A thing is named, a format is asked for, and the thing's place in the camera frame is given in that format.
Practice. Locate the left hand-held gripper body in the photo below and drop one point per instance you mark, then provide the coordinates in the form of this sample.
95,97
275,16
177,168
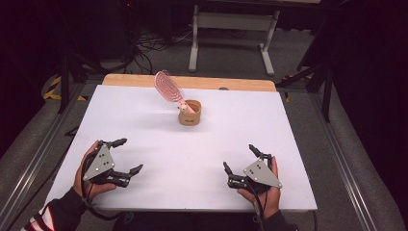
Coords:
101,165

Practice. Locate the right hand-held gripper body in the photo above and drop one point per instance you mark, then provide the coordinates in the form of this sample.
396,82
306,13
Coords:
261,174

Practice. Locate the tan holder cup with bunny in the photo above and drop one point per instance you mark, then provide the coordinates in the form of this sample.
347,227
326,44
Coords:
190,118

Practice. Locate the pink hairbrush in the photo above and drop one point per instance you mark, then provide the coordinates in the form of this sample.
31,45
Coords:
168,86

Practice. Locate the person's left hand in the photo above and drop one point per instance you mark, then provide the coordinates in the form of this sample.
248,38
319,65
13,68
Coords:
81,184

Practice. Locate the person's right hand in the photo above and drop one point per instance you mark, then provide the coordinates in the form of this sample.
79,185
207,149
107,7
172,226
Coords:
271,200

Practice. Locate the yellow black hazard tape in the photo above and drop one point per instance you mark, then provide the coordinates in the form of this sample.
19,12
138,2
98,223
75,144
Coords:
286,96
53,91

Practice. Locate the person's legs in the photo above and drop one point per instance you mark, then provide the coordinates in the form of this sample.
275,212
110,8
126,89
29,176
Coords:
179,223

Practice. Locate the black metal stand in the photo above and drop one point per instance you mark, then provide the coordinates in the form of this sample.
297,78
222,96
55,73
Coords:
65,80
325,89

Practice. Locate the aluminium floor rail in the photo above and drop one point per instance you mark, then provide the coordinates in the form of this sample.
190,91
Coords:
38,157
343,160

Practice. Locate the grey metal table frame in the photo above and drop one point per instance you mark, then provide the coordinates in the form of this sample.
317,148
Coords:
234,20

